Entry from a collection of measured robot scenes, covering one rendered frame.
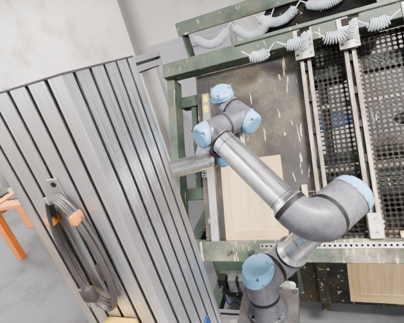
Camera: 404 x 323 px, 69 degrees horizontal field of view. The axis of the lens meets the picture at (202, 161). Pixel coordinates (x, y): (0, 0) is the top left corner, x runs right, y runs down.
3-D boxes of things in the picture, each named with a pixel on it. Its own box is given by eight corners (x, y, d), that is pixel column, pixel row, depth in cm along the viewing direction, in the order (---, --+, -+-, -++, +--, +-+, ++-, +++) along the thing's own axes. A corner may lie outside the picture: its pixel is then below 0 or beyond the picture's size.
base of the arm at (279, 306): (288, 331, 101) (283, 311, 98) (245, 328, 107) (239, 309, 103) (288, 295, 114) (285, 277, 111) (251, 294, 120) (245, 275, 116)
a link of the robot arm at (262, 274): (240, 293, 109) (232, 265, 104) (265, 272, 115) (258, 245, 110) (263, 313, 100) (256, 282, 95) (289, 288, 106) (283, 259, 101)
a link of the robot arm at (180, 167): (131, 168, 107) (232, 145, 134) (120, 164, 116) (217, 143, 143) (135, 198, 110) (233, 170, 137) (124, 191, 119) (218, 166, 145)
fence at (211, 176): (213, 240, 184) (211, 241, 181) (203, 96, 198) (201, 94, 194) (221, 240, 182) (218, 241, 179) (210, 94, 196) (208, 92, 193)
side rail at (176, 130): (182, 240, 199) (174, 241, 189) (174, 86, 215) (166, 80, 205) (190, 239, 197) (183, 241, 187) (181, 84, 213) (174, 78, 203)
